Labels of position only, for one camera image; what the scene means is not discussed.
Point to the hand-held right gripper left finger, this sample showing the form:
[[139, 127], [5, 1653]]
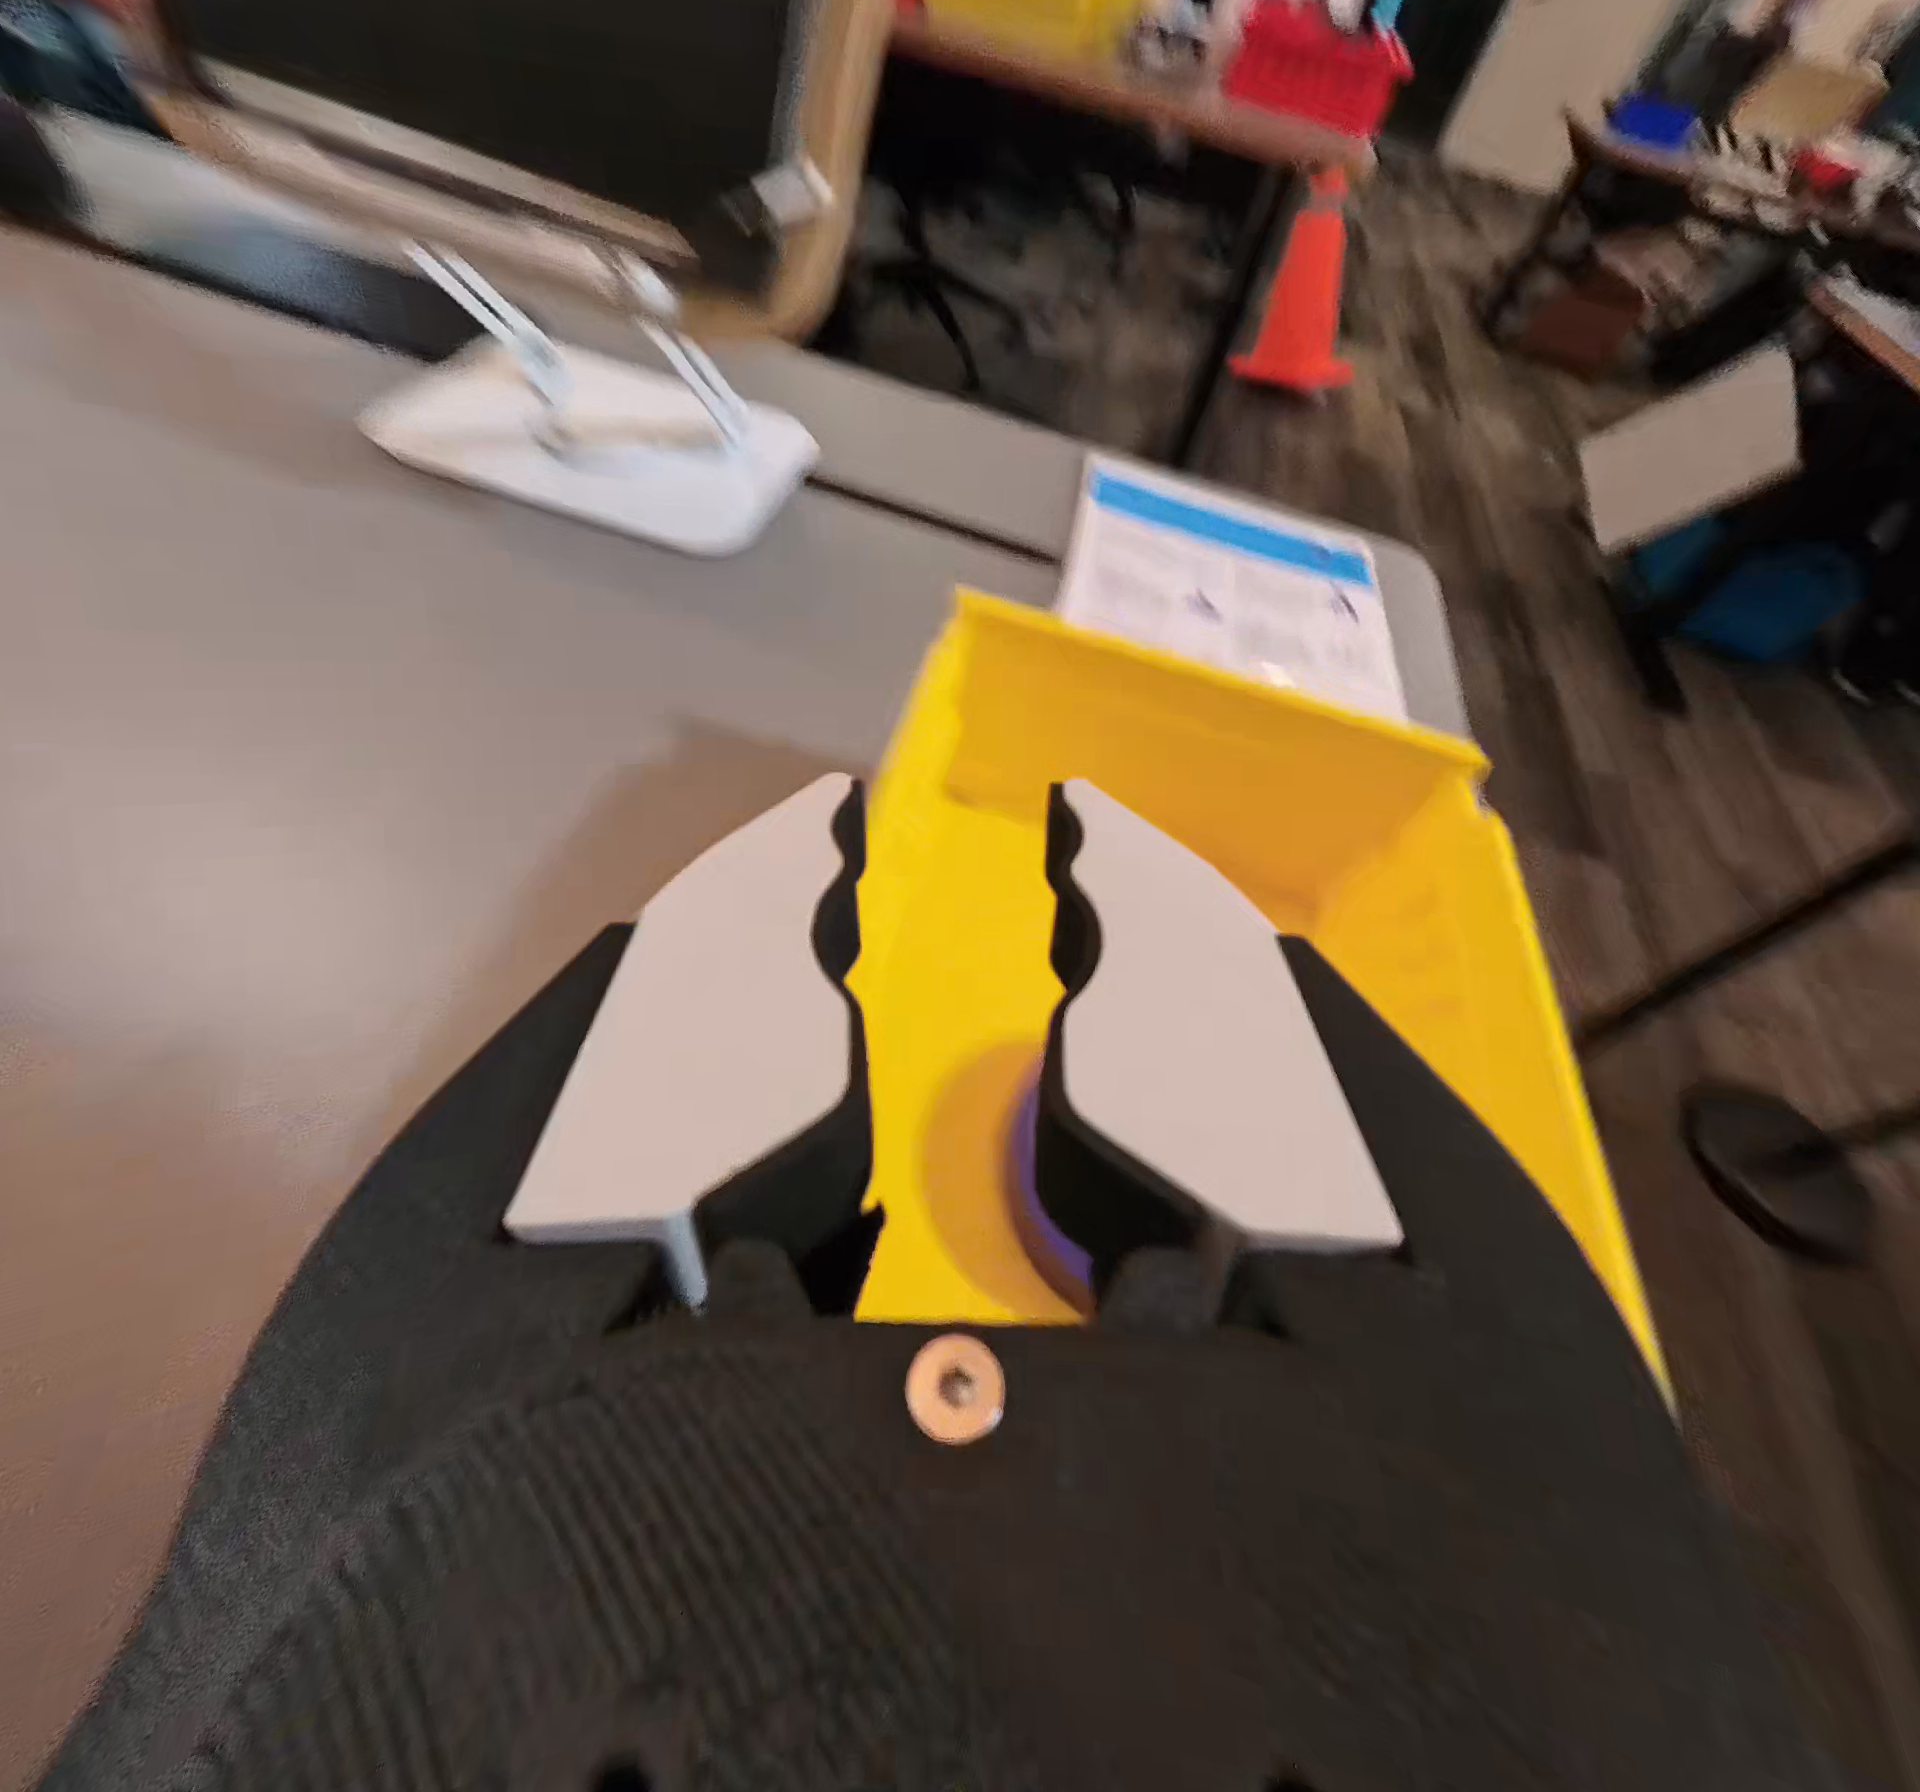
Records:
[[705, 1041]]

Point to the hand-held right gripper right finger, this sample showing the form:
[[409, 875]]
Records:
[[1199, 1072]]

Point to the purple tape roll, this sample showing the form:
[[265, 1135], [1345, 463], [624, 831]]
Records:
[[1051, 1245]]

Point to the yellow plastic bin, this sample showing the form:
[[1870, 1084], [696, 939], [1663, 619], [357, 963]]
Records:
[[961, 924]]

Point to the grey desk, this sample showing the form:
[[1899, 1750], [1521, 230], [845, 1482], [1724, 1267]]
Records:
[[301, 772]]

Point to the printed paper sheet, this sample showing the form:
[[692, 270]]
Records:
[[1231, 592]]

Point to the white tilting stand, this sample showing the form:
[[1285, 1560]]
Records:
[[631, 466]]

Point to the orange traffic cone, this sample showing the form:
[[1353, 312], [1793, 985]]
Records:
[[1299, 307]]

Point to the wooden background table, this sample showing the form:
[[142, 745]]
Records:
[[1051, 75]]

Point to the red plastic bin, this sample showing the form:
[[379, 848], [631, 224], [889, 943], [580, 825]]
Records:
[[1320, 67]]

